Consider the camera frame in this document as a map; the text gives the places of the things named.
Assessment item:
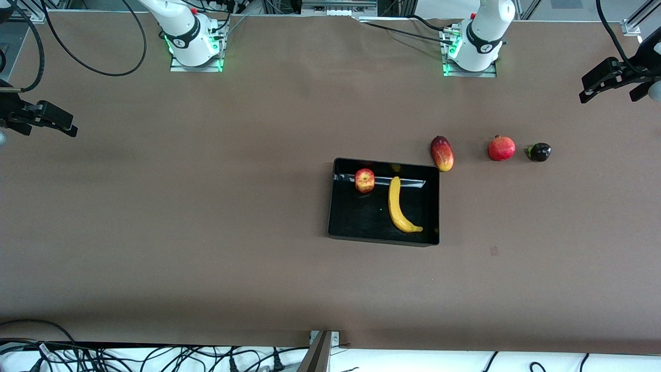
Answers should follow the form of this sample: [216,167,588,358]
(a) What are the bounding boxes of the long black base cable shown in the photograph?
[361,22,455,44]

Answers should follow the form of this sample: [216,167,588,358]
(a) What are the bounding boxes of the short black base cable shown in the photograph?
[411,14,447,30]

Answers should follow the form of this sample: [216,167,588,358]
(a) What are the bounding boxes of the red yellow toy apple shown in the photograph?
[354,168,376,194]

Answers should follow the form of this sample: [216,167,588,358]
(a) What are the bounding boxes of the dark purple toy mangosteen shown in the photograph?
[525,143,552,163]

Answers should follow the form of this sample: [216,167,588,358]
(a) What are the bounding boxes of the aluminium profile bar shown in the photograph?
[297,331,334,372]

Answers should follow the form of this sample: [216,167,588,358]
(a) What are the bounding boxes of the gray power strip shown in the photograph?
[301,0,377,16]

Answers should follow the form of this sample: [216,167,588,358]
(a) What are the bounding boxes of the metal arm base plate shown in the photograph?
[443,59,497,78]
[170,52,224,73]

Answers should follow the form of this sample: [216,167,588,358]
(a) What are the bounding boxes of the red toy pomegranate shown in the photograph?
[488,135,516,162]

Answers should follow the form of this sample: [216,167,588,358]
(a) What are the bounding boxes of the small metal angle bracket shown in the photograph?
[309,331,341,348]

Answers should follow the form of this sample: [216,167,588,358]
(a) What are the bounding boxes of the black arched floor cable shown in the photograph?
[0,319,78,344]

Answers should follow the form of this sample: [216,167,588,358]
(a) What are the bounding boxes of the tangled black floor cables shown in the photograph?
[0,341,310,372]

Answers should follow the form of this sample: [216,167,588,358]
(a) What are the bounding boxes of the brown paper table cover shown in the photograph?
[0,10,661,357]

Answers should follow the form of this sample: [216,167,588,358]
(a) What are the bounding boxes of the black looping arm cable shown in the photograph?
[42,0,148,77]

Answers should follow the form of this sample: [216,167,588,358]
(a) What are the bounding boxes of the black plastic tray box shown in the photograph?
[327,158,440,246]

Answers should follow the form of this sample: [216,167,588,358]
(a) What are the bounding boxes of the red yellow toy mango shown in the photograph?
[430,135,455,172]

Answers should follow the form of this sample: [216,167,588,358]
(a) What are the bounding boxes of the yellow toy banana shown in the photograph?
[388,176,424,234]

